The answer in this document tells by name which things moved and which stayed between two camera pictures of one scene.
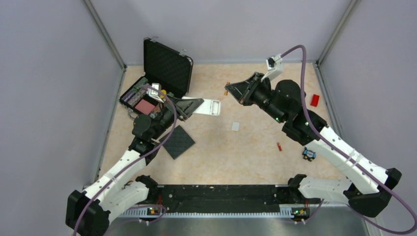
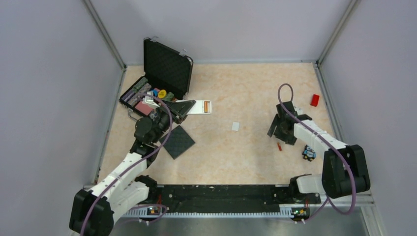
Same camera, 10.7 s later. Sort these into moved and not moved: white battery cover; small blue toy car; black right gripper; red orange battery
Moved: black right gripper
Not moved: small blue toy car; white battery cover; red orange battery
